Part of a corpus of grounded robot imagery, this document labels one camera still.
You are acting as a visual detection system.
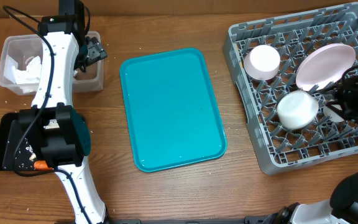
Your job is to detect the white round plate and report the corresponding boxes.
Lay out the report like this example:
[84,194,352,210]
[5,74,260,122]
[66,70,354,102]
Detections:
[295,44,356,91]

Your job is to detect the white napkin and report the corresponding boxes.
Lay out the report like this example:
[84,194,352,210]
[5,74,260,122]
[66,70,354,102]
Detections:
[0,55,42,95]

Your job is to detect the teal plastic serving tray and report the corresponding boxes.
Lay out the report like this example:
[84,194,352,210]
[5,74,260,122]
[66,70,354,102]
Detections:
[119,48,227,172]

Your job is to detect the rice and peanut scraps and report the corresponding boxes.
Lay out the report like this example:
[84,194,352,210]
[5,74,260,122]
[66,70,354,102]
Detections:
[4,139,37,168]

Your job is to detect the orange carrot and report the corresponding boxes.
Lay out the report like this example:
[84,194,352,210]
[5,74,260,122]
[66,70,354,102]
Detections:
[34,161,53,171]

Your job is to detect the white paper cup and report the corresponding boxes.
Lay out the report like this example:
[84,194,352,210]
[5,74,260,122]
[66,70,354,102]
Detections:
[323,106,344,123]

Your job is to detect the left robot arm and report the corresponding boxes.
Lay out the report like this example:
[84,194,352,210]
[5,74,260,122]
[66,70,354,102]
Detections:
[15,0,110,223]

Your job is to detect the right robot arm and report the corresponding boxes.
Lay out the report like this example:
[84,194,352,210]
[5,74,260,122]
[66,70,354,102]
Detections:
[263,76,358,223]

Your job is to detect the grey dishwasher rack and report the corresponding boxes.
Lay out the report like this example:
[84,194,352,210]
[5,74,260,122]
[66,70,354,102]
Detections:
[223,2,358,175]

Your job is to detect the clear plastic bin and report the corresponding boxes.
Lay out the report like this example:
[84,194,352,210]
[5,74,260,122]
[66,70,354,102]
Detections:
[0,34,104,95]

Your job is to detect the black plastic tray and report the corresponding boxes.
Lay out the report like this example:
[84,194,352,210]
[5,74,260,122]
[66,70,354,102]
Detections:
[0,112,86,172]

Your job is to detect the cardboard wall panel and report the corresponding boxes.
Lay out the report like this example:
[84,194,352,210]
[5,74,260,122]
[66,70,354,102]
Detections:
[0,0,358,17]

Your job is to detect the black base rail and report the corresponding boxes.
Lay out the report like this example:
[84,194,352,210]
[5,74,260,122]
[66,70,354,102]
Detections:
[110,215,273,224]

